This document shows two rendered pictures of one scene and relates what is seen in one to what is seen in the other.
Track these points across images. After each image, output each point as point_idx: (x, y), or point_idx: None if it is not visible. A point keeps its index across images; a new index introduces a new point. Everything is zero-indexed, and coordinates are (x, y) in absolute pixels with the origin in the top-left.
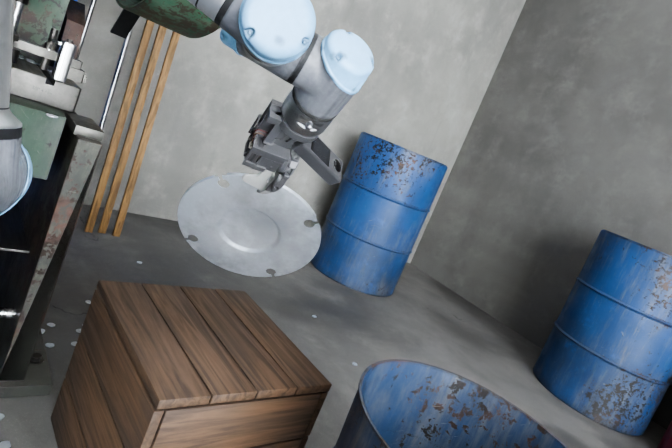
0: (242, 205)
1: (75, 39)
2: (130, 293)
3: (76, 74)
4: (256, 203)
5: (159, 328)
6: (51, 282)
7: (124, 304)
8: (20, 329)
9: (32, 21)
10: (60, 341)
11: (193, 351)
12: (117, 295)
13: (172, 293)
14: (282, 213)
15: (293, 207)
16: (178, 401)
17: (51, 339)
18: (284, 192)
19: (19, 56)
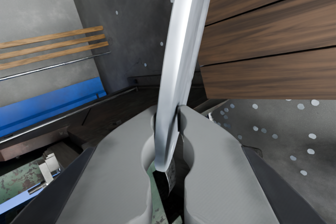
0: (185, 89)
1: (15, 148)
2: (219, 79)
3: (51, 162)
4: (186, 77)
5: (274, 66)
6: (199, 108)
7: (238, 88)
8: (220, 103)
9: (28, 180)
10: (197, 59)
11: (321, 37)
12: (225, 90)
13: (206, 40)
14: (200, 5)
15: None
16: None
17: (196, 64)
18: (183, 59)
19: (58, 173)
